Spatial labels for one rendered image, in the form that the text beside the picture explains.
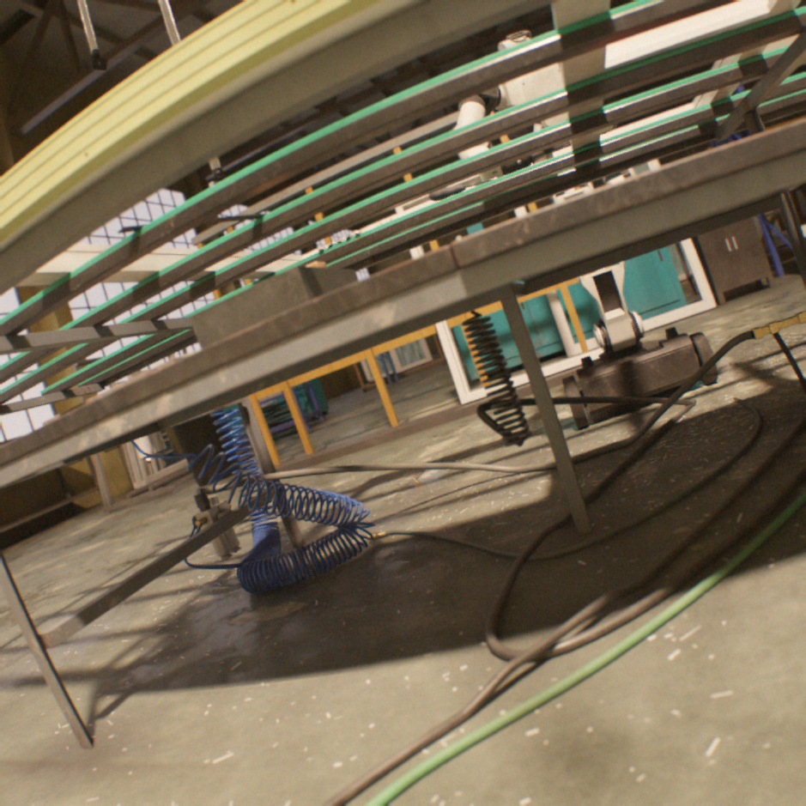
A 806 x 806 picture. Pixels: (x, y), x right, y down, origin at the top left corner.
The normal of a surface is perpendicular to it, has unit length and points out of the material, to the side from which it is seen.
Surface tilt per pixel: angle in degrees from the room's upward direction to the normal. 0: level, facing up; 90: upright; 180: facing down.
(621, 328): 102
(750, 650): 0
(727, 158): 90
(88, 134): 90
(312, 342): 90
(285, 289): 90
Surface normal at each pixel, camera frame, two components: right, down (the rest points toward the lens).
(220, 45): -0.29, 0.17
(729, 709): -0.34, -0.94
